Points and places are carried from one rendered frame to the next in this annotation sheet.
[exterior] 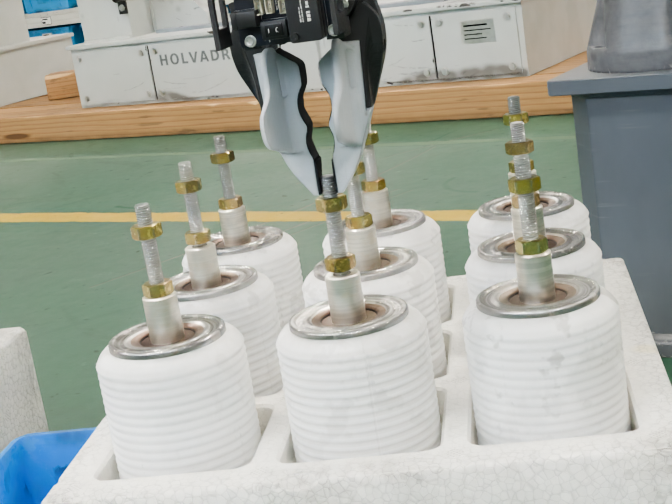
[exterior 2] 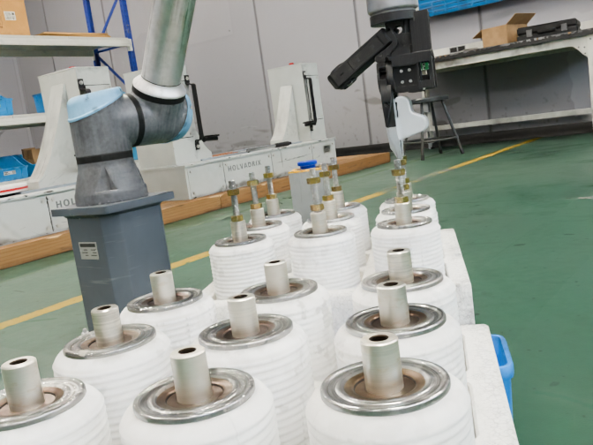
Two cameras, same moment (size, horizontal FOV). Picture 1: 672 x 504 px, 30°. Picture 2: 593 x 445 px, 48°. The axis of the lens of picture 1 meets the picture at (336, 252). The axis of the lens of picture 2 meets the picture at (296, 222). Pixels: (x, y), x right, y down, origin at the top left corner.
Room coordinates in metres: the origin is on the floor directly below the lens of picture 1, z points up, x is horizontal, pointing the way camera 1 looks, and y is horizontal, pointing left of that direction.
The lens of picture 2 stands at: (0.88, 1.02, 0.41)
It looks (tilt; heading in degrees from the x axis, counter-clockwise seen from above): 9 degrees down; 272
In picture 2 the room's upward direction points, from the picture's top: 8 degrees counter-clockwise
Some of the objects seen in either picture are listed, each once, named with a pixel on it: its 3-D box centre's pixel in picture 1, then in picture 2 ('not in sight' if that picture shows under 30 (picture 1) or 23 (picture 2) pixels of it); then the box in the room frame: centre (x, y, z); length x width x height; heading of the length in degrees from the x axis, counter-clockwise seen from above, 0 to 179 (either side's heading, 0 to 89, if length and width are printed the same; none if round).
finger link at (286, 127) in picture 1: (281, 126); (407, 126); (0.74, 0.02, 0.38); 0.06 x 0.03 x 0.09; 166
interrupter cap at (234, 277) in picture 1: (206, 284); (320, 232); (0.89, 0.10, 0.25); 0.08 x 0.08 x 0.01
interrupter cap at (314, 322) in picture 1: (348, 318); (405, 210); (0.75, 0.00, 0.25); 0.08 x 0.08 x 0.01
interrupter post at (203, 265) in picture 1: (203, 267); (319, 223); (0.89, 0.10, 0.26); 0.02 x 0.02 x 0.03
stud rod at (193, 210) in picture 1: (193, 213); (315, 194); (0.89, 0.10, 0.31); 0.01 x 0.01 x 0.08
